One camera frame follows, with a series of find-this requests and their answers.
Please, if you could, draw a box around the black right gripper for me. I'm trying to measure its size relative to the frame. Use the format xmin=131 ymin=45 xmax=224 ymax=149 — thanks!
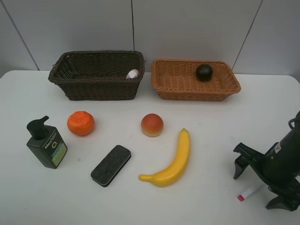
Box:
xmin=233 ymin=140 xmax=300 ymax=211

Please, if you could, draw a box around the yellow banana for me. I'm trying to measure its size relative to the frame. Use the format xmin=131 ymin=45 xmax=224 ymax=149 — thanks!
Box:
xmin=139 ymin=128 xmax=191 ymax=187

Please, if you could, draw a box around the dark avocado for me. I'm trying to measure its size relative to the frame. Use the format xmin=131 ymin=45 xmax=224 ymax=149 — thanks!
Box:
xmin=195 ymin=64 xmax=213 ymax=82

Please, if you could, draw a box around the red yellow peach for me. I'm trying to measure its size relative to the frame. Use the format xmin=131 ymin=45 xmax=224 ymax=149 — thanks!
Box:
xmin=141 ymin=113 xmax=164 ymax=137

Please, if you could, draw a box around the dark green pump bottle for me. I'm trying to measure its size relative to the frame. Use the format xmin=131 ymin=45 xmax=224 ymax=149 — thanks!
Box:
xmin=27 ymin=116 xmax=68 ymax=169

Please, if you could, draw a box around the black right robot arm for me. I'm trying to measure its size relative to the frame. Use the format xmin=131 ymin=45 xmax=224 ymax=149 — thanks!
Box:
xmin=233 ymin=113 xmax=300 ymax=211

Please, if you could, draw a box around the light brown wicker basket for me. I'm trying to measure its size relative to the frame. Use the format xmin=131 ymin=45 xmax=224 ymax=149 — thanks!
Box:
xmin=151 ymin=59 xmax=241 ymax=101

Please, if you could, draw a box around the black whiteboard eraser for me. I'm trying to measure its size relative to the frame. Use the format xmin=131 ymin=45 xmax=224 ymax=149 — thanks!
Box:
xmin=90 ymin=145 xmax=132 ymax=187

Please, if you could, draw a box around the pink white small bottle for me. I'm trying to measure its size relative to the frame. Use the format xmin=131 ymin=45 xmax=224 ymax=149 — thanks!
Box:
xmin=126 ymin=69 xmax=139 ymax=79

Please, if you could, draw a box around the orange tangerine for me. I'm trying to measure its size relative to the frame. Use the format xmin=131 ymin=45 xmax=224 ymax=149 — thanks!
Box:
xmin=67 ymin=111 xmax=95 ymax=136

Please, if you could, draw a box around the dark brown wicker basket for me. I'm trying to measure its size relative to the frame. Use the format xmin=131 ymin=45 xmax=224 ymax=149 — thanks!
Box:
xmin=48 ymin=50 xmax=145 ymax=101

